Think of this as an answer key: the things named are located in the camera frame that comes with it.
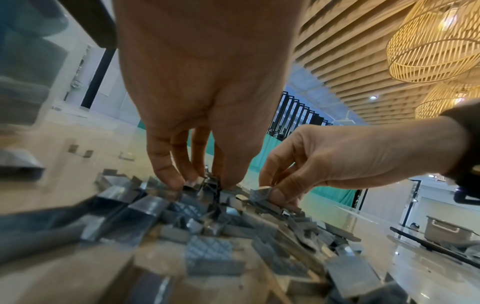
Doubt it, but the pile of metal staple strips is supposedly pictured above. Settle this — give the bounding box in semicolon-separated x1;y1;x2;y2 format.
0;148;412;304

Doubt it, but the dark counter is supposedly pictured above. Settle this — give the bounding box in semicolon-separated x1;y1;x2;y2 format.
389;225;480;269

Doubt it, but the green curtain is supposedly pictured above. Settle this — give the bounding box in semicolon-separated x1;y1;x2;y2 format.
135;118;363;209

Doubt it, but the black marker wristband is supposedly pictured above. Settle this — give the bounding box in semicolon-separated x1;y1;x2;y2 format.
446;100;480;206

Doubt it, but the person's left hand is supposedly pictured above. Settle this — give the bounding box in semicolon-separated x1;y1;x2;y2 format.
112;0;310;192

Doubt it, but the black window post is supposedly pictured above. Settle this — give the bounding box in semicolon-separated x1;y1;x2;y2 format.
79;48;118;110

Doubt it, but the person's right hand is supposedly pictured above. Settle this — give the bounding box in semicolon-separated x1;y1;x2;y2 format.
257;115;471;209

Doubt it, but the wicker pendant lamp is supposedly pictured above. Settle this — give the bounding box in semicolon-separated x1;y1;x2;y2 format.
386;0;480;84
414;82;480;121

